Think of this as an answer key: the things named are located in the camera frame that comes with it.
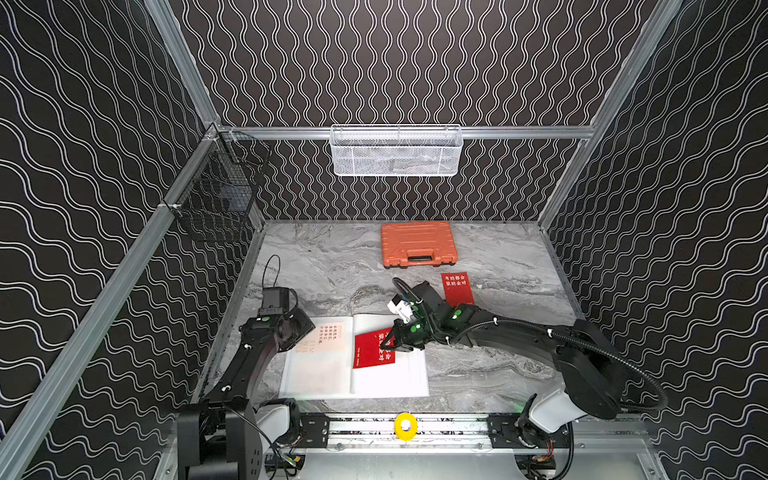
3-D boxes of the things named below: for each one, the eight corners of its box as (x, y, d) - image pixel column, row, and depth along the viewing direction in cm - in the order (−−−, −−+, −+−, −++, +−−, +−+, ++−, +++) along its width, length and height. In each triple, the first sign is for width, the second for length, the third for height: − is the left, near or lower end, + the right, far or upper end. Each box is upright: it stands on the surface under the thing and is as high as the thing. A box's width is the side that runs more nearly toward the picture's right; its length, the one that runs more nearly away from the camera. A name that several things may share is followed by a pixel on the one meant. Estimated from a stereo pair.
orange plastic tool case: (381, 271, 108) (381, 261, 104) (381, 231, 121) (381, 221, 116) (455, 271, 109) (458, 261, 104) (448, 231, 121) (451, 221, 117)
